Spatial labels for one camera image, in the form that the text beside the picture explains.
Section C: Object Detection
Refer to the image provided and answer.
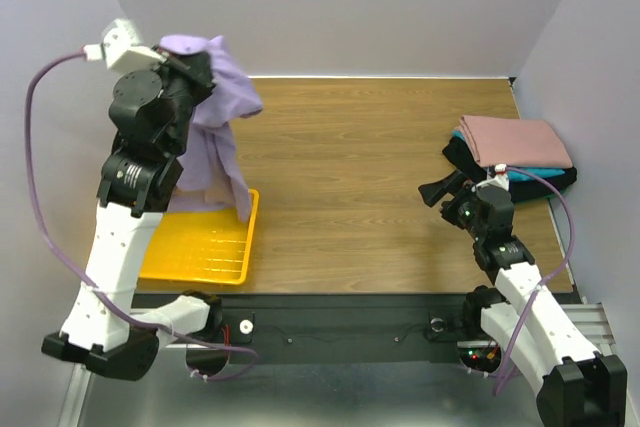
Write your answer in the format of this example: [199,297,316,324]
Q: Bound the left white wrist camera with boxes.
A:
[82,18,165,74]

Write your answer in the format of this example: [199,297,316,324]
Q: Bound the pink folded t shirt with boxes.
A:
[454,115,573,169]

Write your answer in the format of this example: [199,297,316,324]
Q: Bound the yellow plastic tray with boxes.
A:
[139,189,260,286]

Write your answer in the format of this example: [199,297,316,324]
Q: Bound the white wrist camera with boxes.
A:
[82,18,165,74]
[487,164,510,191]

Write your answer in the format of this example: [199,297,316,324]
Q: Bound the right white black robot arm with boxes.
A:
[418,165,628,426]

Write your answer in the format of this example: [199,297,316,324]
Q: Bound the purple t shirt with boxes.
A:
[160,34,263,222]

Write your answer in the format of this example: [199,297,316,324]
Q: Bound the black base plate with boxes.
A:
[132,291,581,366]

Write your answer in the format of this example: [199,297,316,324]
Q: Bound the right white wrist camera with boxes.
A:
[487,164,510,191]

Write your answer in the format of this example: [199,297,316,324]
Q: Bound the black folded t shirt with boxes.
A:
[442,135,578,203]

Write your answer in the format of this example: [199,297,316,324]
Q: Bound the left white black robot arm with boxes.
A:
[41,48,223,381]

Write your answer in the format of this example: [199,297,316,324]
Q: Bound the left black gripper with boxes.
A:
[143,42,223,156]

